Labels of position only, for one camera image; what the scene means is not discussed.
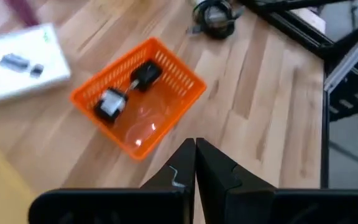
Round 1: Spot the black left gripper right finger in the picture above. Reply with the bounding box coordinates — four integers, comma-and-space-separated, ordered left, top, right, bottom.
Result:
196, 138, 358, 224

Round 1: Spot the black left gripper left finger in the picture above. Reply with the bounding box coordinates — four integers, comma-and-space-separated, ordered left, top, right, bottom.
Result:
27, 138, 196, 224

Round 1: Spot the black and white charger adapter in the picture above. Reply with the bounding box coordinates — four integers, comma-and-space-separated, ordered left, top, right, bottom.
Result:
93, 88, 129, 124

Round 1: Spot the black plug adapter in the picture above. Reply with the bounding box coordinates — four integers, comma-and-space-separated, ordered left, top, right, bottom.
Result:
130, 60, 163, 93

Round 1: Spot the orange slotted plastic basket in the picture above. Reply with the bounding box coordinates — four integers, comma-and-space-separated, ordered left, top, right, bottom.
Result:
69, 36, 208, 162

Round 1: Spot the white product box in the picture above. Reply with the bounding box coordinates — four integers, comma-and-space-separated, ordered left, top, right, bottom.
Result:
0, 23, 72, 108

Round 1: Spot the black coiled cable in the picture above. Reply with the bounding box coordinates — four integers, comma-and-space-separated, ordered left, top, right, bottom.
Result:
186, 0, 246, 40

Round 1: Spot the black table frame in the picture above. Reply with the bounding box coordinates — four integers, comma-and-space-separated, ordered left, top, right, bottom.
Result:
237, 0, 358, 190

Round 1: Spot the maroon braided cable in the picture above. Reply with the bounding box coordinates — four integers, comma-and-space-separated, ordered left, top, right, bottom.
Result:
4, 0, 40, 27

